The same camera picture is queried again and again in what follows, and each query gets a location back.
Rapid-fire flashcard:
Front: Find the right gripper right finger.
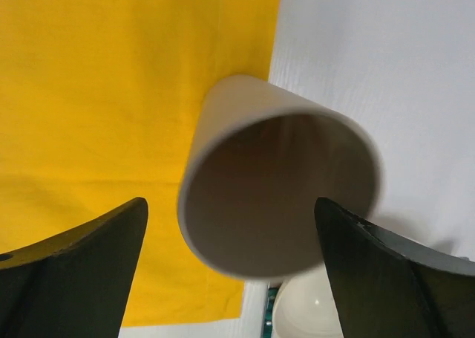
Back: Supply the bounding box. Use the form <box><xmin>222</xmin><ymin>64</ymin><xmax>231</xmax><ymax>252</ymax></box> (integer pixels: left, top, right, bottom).
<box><xmin>314</xmin><ymin>198</ymin><xmax>474</xmax><ymax>337</ymax></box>

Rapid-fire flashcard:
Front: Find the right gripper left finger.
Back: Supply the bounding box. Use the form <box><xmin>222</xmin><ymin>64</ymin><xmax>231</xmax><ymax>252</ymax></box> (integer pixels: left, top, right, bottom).
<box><xmin>1</xmin><ymin>198</ymin><xmax>148</xmax><ymax>337</ymax></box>

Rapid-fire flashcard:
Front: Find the cream round plate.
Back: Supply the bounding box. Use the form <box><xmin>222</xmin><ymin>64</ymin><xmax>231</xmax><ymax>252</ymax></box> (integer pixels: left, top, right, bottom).
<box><xmin>272</xmin><ymin>264</ymin><xmax>343</xmax><ymax>338</ymax></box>

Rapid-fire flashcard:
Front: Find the fork with green handle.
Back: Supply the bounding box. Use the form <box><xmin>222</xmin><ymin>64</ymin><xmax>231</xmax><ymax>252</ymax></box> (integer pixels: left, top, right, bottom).
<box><xmin>261</xmin><ymin>286</ymin><xmax>279</xmax><ymax>338</ymax></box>

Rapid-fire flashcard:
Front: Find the beige paper cup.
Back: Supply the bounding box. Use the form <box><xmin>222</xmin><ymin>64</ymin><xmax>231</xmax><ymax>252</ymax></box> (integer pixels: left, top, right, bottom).
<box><xmin>177</xmin><ymin>75</ymin><xmax>381</xmax><ymax>281</ymax></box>

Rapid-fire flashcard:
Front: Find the yellow printed cloth placemat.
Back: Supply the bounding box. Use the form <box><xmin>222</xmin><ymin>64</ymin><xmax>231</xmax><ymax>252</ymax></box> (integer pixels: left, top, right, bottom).
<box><xmin>1</xmin><ymin>0</ymin><xmax>279</xmax><ymax>327</ymax></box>

